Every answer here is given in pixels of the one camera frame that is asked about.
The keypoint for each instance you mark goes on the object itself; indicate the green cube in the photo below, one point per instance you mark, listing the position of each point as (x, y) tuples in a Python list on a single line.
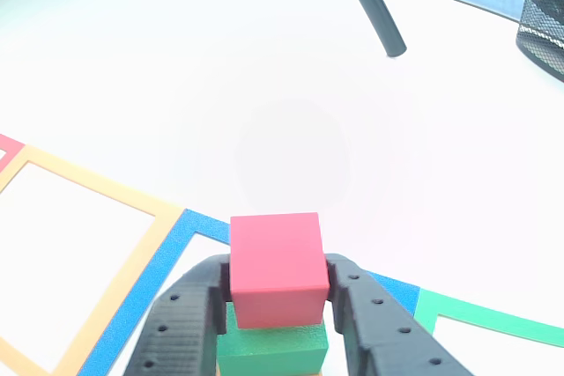
[(273, 349)]

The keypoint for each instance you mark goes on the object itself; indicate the small red cube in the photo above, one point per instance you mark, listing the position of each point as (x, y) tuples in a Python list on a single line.
[(277, 266)]

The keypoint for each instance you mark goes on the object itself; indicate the dark grey tube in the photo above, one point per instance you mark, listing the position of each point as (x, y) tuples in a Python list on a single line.
[(374, 2)]

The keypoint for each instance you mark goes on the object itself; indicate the black mesh pen holder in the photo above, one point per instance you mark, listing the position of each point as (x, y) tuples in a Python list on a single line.
[(544, 19)]

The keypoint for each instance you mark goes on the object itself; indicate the orange square frame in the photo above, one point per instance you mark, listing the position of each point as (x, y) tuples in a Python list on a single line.
[(110, 279)]

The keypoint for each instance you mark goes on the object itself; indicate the green square frame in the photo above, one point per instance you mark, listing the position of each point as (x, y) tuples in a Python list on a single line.
[(484, 314)]

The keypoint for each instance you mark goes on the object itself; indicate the red square frame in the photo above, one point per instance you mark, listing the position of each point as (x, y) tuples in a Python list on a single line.
[(9, 147)]

